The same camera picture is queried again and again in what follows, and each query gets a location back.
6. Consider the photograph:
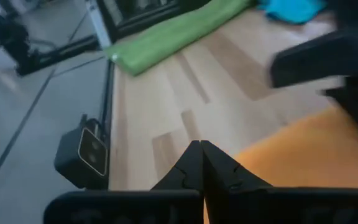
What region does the green microfiber towel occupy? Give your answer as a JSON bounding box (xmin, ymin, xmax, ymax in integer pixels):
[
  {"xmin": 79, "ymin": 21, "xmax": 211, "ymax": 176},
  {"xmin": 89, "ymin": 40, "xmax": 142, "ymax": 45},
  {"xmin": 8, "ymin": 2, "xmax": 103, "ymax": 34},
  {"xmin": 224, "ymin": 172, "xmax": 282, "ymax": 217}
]
[{"xmin": 103, "ymin": 0, "xmax": 258, "ymax": 77}]

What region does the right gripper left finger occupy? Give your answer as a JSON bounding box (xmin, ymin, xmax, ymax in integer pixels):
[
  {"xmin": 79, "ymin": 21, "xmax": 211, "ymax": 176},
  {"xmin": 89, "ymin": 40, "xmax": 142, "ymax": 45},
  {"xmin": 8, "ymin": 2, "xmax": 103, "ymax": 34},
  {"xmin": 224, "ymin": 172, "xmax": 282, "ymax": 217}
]
[{"xmin": 44, "ymin": 139, "xmax": 204, "ymax": 224}]

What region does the blue microfiber towel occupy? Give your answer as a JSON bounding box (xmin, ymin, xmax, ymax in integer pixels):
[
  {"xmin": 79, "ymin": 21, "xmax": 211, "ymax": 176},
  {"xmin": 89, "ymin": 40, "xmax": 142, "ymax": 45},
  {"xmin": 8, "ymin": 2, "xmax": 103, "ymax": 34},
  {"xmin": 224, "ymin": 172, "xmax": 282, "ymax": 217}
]
[{"xmin": 257, "ymin": 0, "xmax": 328, "ymax": 26}]

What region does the black bulky equipment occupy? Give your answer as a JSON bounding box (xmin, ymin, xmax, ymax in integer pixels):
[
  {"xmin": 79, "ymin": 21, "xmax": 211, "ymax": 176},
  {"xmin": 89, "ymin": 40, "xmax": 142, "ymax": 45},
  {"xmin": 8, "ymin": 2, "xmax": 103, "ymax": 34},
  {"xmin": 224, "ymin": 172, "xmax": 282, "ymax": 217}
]
[{"xmin": 0, "ymin": 8, "xmax": 31, "ymax": 76}]

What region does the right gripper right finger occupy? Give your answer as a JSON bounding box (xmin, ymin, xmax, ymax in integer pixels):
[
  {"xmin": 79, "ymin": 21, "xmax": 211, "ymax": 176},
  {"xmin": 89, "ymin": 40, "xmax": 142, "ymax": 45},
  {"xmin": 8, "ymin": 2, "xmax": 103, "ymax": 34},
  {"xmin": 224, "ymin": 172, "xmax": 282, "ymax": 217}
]
[{"xmin": 201, "ymin": 139, "xmax": 358, "ymax": 224}]

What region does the orange microfiber towel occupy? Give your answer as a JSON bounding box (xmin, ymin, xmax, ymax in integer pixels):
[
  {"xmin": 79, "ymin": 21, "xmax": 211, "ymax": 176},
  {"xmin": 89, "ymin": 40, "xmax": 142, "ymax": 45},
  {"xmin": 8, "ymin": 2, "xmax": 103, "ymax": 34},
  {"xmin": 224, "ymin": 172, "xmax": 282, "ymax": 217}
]
[{"xmin": 203, "ymin": 105, "xmax": 358, "ymax": 224}]

